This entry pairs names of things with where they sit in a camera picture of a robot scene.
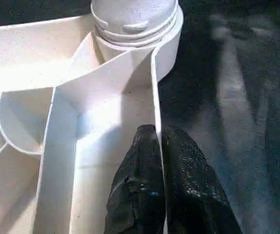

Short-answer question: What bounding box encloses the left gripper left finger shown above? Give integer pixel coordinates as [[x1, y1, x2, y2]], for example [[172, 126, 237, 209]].
[[105, 123, 166, 234]]

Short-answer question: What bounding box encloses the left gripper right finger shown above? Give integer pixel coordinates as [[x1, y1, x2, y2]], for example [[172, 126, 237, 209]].
[[161, 125, 243, 234]]

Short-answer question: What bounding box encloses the white plastic table leg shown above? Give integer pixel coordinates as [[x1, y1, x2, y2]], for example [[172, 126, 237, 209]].
[[91, 0, 179, 47]]

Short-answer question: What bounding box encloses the white plastic table top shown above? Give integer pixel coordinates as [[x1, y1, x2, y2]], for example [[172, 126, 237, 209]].
[[0, 14, 184, 234]]

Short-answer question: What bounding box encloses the black work mat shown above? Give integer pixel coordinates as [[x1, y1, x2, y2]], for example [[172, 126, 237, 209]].
[[0, 0, 280, 234]]

